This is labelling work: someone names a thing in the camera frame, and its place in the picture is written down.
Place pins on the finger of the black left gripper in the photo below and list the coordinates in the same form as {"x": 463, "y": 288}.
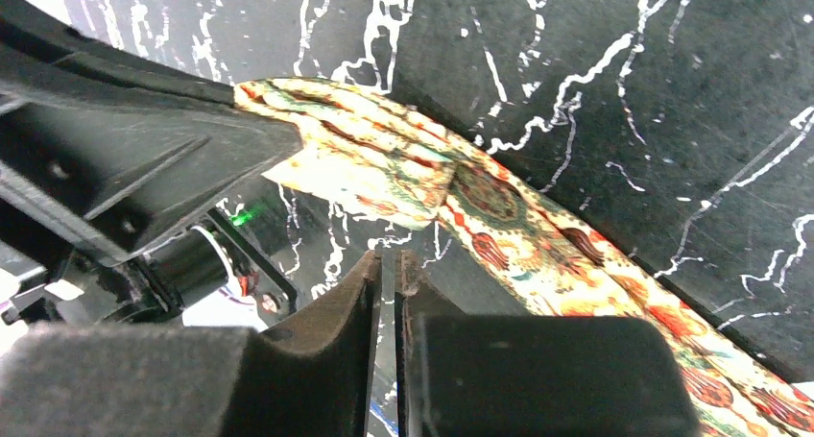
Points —
{"x": 111, "y": 152}

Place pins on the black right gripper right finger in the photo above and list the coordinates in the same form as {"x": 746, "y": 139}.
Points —
{"x": 465, "y": 374}

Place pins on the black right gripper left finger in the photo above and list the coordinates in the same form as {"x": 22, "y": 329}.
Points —
{"x": 309, "y": 375}

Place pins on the cream flamingo paisley tie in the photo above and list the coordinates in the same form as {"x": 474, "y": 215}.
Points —
{"x": 376, "y": 157}

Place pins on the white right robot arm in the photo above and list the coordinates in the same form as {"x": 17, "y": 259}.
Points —
{"x": 211, "y": 278}

